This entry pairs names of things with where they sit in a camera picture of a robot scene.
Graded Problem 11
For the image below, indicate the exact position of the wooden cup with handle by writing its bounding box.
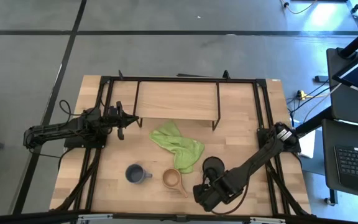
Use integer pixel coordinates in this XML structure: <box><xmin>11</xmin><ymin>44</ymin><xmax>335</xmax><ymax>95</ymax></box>
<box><xmin>162</xmin><ymin>167</ymin><xmax>188</xmax><ymax>198</ymax></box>

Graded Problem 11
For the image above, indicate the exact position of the yellowish floor cable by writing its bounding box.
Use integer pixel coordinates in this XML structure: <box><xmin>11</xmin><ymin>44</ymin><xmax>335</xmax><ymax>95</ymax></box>
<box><xmin>279</xmin><ymin>0</ymin><xmax>319</xmax><ymax>16</ymax></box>

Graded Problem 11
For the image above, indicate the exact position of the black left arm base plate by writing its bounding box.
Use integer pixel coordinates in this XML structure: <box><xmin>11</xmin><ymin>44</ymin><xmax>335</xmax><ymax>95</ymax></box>
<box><xmin>63</xmin><ymin>133</ymin><xmax>108</xmax><ymax>149</ymax></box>

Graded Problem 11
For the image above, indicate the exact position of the dark right arm cable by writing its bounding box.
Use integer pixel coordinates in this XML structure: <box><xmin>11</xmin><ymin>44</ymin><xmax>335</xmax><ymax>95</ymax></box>
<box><xmin>209</xmin><ymin>174</ymin><xmax>255</xmax><ymax>216</ymax></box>

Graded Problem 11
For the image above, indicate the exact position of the green cloth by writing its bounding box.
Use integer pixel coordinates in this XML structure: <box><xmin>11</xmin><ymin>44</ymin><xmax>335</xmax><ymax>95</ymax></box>
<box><xmin>149</xmin><ymin>120</ymin><xmax>205</xmax><ymax>174</ymax></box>

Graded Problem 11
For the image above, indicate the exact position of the white cable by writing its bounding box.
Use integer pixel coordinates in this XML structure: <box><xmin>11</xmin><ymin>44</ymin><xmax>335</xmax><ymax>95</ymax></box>
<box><xmin>302</xmin><ymin>82</ymin><xmax>344</xmax><ymax>124</ymax></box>

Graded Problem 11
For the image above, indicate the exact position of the grey-blue mug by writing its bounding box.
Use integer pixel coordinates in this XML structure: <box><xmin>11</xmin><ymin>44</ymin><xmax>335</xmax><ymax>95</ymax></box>
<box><xmin>125</xmin><ymin>164</ymin><xmax>154</xmax><ymax>185</ymax></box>

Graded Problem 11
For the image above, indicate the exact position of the black metal table frame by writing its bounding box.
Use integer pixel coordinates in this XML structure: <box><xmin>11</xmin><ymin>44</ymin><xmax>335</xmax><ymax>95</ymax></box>
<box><xmin>50</xmin><ymin>70</ymin><xmax>316</xmax><ymax>218</ymax></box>

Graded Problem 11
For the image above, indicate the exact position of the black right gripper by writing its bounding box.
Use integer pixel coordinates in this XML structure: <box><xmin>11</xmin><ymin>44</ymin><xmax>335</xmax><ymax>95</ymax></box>
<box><xmin>193</xmin><ymin>168</ymin><xmax>239</xmax><ymax>213</ymax></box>

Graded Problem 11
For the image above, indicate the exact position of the black front rail with brackets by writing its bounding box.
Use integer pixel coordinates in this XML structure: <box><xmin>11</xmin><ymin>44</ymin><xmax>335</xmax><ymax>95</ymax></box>
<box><xmin>0</xmin><ymin>210</ymin><xmax>358</xmax><ymax>224</ymax></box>

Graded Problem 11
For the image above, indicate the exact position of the white paper sheet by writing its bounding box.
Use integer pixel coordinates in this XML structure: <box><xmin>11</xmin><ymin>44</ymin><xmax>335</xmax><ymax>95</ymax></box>
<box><xmin>296</xmin><ymin>129</ymin><xmax>317</xmax><ymax>159</ymax></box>

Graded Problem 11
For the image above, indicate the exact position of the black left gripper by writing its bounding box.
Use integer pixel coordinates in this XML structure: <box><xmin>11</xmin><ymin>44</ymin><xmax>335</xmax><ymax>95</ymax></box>
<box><xmin>106</xmin><ymin>101</ymin><xmax>140</xmax><ymax>141</ymax></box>

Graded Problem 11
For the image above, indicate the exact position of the black keyboard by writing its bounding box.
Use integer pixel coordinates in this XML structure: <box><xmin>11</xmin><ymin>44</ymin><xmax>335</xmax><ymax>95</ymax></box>
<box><xmin>321</xmin><ymin>119</ymin><xmax>358</xmax><ymax>200</ymax></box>

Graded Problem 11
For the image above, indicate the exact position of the black monitor stand pole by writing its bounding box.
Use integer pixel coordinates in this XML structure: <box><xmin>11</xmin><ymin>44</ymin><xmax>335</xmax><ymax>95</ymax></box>
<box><xmin>336</xmin><ymin>18</ymin><xmax>358</xmax><ymax>60</ymax></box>

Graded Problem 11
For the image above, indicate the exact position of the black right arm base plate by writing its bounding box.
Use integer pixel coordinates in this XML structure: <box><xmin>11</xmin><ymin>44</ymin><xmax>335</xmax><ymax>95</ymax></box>
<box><xmin>256</xmin><ymin>127</ymin><xmax>301</xmax><ymax>153</ymax></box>

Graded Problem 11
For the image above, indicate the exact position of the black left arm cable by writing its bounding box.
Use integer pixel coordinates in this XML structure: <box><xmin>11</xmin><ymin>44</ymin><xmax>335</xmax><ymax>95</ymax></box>
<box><xmin>58</xmin><ymin>99</ymin><xmax>85</xmax><ymax>118</ymax></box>

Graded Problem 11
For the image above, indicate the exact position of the wooden shelf with black legs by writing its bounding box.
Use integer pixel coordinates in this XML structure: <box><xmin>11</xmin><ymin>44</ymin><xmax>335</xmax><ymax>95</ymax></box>
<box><xmin>132</xmin><ymin>80</ymin><xmax>222</xmax><ymax>131</ymax></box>

